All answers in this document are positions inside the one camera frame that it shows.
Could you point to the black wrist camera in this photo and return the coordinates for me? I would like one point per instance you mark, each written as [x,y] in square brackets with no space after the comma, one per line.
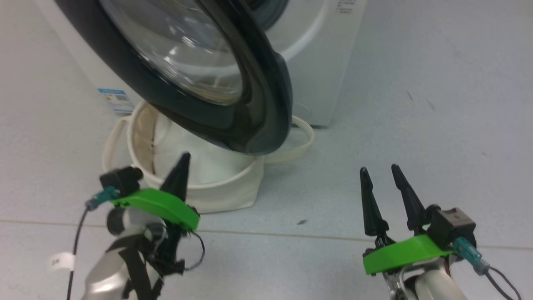
[120,179]
[452,227]

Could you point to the white washing machine body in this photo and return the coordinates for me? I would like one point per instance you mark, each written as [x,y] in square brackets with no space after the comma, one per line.
[325,62]

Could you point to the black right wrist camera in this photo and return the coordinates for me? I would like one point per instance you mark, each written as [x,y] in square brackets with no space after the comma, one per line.
[452,227]

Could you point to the small printed text label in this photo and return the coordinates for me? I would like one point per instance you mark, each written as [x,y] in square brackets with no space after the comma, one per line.
[345,6]

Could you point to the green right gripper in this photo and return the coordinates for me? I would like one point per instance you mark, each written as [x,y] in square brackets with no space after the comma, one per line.
[404,253]

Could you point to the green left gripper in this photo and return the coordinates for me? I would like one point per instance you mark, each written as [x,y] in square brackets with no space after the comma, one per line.
[162,204]

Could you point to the black round glass washer door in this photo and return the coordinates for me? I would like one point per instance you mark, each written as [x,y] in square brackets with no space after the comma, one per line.
[266,104]

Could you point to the blue energy label sticker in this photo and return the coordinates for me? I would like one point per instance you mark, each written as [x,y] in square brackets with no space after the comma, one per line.
[116,100]

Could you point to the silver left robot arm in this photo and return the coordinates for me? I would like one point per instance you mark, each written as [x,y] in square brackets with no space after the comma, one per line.
[108,271]

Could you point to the cream fabric laundry basket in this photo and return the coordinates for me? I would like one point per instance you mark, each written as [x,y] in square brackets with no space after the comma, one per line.
[225,196]

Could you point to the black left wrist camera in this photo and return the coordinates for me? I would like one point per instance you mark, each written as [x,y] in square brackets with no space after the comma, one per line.
[120,179]

